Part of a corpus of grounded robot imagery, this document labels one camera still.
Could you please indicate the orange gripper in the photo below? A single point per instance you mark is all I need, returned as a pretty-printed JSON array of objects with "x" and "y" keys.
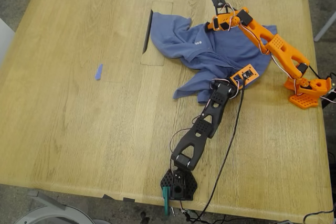
[{"x": 220, "y": 21}]

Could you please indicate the blue printed T-shirt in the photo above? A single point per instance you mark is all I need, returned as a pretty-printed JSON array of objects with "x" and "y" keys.
[{"x": 183, "y": 40}]

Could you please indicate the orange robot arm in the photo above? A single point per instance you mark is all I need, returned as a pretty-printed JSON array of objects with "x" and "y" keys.
[{"x": 286, "y": 49}]

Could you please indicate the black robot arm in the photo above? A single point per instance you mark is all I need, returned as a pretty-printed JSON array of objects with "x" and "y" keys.
[{"x": 199, "y": 129}]

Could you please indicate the black table clamp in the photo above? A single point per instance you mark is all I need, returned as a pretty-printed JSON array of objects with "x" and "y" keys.
[{"x": 329, "y": 98}]

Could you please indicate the white metal furniture leg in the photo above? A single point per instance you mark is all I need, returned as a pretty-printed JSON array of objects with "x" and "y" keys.
[{"x": 325, "y": 26}]

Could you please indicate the short blue tape piece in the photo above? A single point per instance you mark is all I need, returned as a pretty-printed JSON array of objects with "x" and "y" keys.
[{"x": 99, "y": 72}]

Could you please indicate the teal table clamp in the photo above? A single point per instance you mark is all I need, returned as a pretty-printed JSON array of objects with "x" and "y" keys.
[{"x": 166, "y": 197}]

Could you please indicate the white panel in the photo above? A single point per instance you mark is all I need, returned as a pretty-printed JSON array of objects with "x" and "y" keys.
[{"x": 5, "y": 40}]

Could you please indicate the grey plastic chair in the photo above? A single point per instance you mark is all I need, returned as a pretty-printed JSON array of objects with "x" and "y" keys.
[{"x": 52, "y": 213}]

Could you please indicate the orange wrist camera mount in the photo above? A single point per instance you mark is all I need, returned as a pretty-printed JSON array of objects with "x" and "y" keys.
[{"x": 252, "y": 75}]

